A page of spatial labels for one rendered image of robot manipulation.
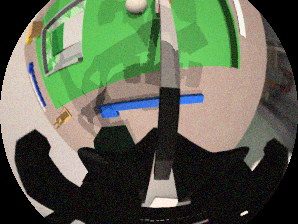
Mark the green flat mat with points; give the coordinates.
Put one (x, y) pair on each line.
(117, 44)

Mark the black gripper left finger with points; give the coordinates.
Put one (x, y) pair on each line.
(135, 165)

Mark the white golf ball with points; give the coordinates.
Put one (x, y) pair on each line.
(136, 6)

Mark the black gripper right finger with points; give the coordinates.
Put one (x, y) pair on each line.
(193, 165)

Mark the yellow rectangular block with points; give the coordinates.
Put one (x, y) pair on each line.
(28, 40)

